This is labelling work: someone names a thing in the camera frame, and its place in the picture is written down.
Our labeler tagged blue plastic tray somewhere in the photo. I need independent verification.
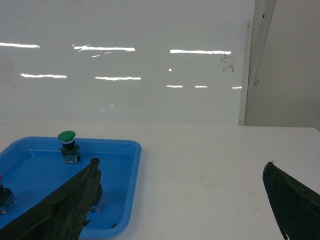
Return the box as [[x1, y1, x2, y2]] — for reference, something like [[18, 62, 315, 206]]
[[0, 136, 142, 239]]

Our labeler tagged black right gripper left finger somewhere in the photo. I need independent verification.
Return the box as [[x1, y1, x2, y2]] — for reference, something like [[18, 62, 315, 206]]
[[0, 157, 101, 240]]

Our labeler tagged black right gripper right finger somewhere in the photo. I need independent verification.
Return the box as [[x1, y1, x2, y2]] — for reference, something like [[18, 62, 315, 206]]
[[262, 162, 320, 240]]

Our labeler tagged yellow mushroom push button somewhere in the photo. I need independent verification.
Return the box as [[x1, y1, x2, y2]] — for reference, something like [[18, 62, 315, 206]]
[[90, 184, 104, 214]]

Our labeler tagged green mushroom push button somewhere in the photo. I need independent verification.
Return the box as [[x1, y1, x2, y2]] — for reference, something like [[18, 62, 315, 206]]
[[58, 130, 81, 164]]

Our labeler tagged white glossy back board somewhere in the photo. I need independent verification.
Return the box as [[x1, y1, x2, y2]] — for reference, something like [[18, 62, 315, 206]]
[[0, 0, 254, 126]]

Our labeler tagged red mushroom push button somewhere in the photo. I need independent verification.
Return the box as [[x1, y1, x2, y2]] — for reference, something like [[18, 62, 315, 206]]
[[0, 175, 17, 216]]

